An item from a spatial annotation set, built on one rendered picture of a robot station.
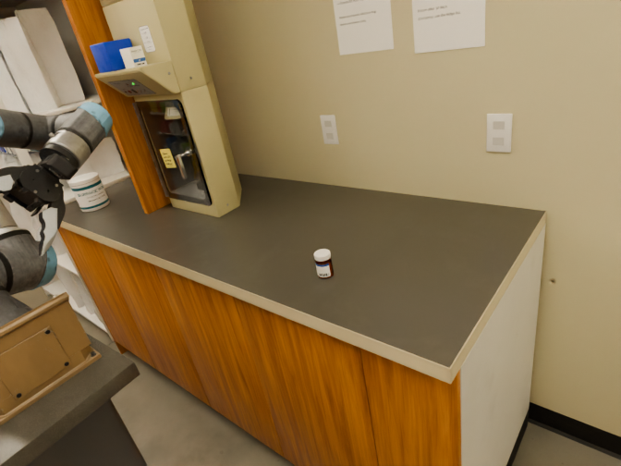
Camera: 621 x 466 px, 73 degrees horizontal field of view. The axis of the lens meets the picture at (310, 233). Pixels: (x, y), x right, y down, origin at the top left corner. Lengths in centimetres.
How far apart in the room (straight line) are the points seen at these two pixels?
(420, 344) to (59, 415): 74
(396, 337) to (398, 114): 83
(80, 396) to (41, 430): 9
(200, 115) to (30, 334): 89
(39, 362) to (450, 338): 86
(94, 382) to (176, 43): 104
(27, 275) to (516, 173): 134
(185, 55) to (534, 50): 105
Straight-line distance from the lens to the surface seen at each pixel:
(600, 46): 130
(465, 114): 141
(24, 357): 107
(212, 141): 160
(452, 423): 102
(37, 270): 120
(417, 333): 92
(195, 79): 158
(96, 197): 217
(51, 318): 106
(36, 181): 92
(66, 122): 102
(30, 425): 107
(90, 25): 184
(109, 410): 117
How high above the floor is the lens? 156
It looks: 27 degrees down
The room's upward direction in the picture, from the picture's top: 11 degrees counter-clockwise
